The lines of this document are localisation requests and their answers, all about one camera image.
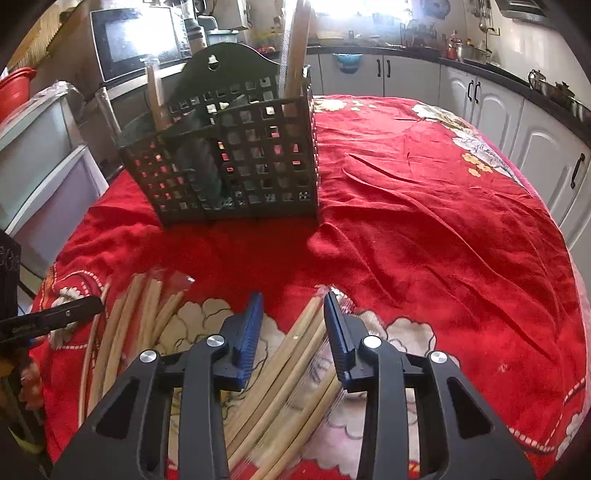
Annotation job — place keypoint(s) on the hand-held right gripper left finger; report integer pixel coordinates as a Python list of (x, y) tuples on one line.
[(249, 332)]

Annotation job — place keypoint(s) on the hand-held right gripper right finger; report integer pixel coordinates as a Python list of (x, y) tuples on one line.
[(334, 337)]

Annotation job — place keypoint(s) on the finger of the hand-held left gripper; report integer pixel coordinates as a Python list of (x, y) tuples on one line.
[(74, 311)]

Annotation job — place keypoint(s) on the pile of wooden chopsticks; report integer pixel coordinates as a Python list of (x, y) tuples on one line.
[(124, 318), (286, 383)]

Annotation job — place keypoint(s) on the dark green plastic utensil basket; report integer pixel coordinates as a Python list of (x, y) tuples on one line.
[(240, 152)]

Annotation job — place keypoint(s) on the white plastic drawer cabinet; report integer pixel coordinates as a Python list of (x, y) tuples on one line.
[(41, 184)]

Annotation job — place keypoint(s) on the red floral blanket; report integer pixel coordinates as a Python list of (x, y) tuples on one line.
[(438, 221)]

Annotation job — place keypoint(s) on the red plastic basket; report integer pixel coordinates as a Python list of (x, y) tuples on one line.
[(14, 92)]

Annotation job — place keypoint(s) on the metal kitchen shelf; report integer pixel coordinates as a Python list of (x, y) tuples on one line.
[(134, 85)]

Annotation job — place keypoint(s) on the silver microwave oven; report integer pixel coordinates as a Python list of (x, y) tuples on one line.
[(138, 41)]

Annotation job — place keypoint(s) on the blue hanging bowl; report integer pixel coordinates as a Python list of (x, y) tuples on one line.
[(348, 62)]

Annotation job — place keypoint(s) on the grey-blue plastic container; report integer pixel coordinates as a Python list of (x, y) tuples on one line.
[(222, 34)]

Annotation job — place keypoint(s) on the blender with dark base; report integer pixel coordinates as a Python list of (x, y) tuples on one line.
[(196, 25)]

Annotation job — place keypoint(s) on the dark kitchen countertop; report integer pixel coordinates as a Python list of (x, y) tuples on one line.
[(503, 74)]

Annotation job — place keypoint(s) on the small metal kettle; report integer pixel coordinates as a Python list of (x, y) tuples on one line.
[(564, 90), (537, 79)]

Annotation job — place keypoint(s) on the round wall fan cover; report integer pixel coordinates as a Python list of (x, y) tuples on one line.
[(434, 8)]

